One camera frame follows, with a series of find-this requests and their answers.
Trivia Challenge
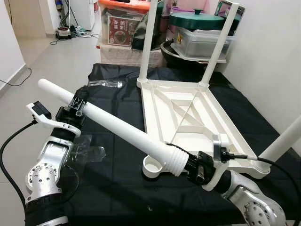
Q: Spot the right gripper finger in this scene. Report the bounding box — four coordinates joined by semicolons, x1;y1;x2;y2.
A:
181;152;199;176

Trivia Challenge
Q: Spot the orange lid storage box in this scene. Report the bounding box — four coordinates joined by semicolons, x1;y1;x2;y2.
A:
99;0;156;48

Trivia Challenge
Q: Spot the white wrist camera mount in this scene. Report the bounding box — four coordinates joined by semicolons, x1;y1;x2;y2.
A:
202;134;236;191
27;100;81;137

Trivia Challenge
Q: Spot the white tall appliance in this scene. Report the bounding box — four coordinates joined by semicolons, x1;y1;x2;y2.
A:
71;0;97;30

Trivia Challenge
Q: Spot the black wok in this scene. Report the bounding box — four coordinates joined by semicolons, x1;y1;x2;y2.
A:
160;40;212;66

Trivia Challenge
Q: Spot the thin black loose cable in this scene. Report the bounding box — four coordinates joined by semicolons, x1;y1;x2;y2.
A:
0;67;32;88

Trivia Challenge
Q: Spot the white cable bundle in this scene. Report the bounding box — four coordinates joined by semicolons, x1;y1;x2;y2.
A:
71;26;99;38

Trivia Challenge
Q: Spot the pink storage box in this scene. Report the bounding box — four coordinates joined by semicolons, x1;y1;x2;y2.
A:
165;0;222;15

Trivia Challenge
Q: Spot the beige cloth covered bench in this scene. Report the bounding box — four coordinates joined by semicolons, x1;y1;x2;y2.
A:
96;45;165;65

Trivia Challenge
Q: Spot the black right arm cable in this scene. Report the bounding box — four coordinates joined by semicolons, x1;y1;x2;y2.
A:
226;153;301;189

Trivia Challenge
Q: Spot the black bag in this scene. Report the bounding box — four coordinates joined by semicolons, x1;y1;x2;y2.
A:
132;2;165;51

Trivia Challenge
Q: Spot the clear plastic container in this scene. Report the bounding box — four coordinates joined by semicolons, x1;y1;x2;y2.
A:
172;28;236;59

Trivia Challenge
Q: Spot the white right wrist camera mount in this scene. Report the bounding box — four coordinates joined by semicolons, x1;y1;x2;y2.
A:
202;134;236;191

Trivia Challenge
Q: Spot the black table cloth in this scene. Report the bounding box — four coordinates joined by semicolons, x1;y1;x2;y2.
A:
47;63;301;226

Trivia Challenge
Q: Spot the crumpled clear tape strip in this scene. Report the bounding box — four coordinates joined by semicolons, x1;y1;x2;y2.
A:
88;80;123;89

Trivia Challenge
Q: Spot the white plastic tabletop panel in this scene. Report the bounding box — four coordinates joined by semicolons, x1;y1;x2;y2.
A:
136;78;272;180

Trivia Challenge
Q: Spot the green pot lid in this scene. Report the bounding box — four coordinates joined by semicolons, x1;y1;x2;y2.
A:
169;9;226;31

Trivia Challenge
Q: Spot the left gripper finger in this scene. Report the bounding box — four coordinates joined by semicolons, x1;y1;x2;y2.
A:
70;86;91;113

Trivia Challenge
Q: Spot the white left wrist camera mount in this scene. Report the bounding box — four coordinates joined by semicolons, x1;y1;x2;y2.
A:
27;100;81;137

